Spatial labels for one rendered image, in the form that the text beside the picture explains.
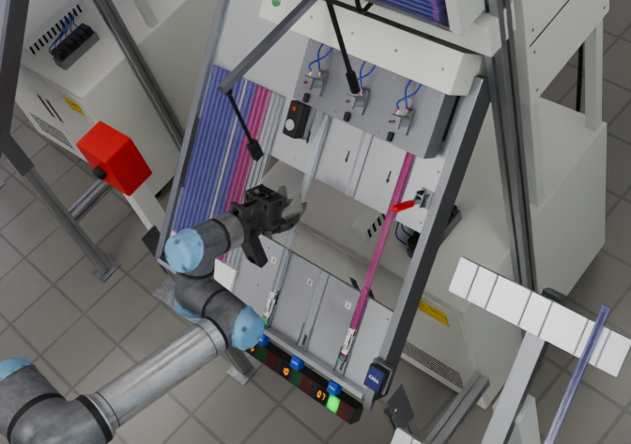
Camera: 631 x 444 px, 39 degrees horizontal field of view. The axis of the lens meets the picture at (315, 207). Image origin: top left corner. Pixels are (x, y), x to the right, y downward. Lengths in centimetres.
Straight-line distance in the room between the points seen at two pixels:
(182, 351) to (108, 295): 159
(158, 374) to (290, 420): 117
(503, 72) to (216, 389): 159
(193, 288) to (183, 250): 10
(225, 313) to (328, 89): 50
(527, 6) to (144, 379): 98
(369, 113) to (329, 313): 46
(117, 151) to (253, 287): 63
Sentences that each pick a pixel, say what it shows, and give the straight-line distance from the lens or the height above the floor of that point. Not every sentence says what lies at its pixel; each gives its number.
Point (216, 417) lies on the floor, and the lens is 285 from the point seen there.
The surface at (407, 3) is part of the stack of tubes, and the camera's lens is 160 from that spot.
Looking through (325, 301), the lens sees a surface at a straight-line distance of 196.
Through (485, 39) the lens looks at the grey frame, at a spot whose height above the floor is 135.
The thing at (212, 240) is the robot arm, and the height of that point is 112.
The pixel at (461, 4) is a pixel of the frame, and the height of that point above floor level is 145.
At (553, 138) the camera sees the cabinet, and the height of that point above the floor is 62.
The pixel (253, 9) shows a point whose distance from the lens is 205.
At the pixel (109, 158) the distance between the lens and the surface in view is 248.
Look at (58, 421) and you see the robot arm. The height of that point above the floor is 118.
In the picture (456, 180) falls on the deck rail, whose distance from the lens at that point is 178.
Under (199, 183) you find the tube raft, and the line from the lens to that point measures 215.
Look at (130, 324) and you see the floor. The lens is 313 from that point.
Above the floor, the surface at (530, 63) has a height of 112.
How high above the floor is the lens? 245
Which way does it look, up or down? 51 degrees down
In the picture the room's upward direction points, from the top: 23 degrees counter-clockwise
